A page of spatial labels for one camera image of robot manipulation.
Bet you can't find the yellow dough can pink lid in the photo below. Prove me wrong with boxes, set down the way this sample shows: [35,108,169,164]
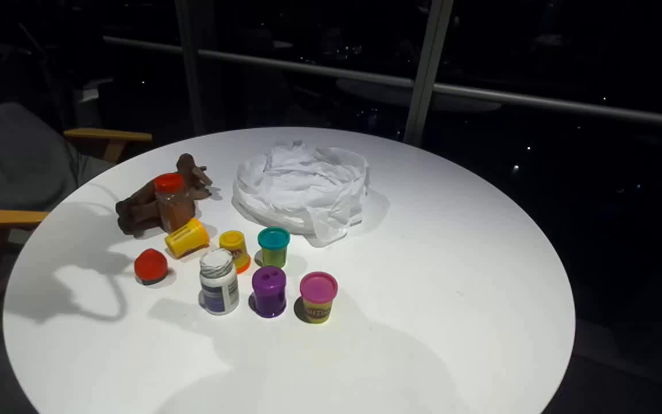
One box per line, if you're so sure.
[297,269,340,326]

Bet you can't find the purple dough can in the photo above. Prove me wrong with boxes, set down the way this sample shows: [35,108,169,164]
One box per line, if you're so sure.
[248,264,289,320]

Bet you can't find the white pill bottle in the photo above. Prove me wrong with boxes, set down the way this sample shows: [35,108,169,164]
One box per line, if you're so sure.
[194,246,240,315]

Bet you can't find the yellow plastic tub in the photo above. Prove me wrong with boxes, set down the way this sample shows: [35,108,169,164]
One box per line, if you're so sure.
[163,215,212,260]

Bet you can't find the brown spice jar red lid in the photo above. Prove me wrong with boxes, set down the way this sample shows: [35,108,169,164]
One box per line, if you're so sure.
[151,173,197,235]

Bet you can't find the white plastic bag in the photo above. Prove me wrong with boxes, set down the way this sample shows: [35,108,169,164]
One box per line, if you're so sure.
[229,137,372,249]

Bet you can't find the red toy ball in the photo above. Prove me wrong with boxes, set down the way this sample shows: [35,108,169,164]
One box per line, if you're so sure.
[131,246,172,284]

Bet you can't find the brown plush moose toy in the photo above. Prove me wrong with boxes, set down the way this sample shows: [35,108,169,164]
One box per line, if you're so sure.
[113,152,222,240]

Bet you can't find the grey metal railing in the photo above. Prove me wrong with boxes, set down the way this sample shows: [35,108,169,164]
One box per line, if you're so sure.
[99,31,662,134]

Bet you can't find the grey armchair wooden arms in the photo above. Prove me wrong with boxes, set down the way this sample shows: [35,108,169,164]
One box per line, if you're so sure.
[0,56,155,346]

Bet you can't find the grey window frame post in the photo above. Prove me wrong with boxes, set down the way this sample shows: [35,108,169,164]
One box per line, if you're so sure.
[175,0,212,134]
[401,0,454,146]

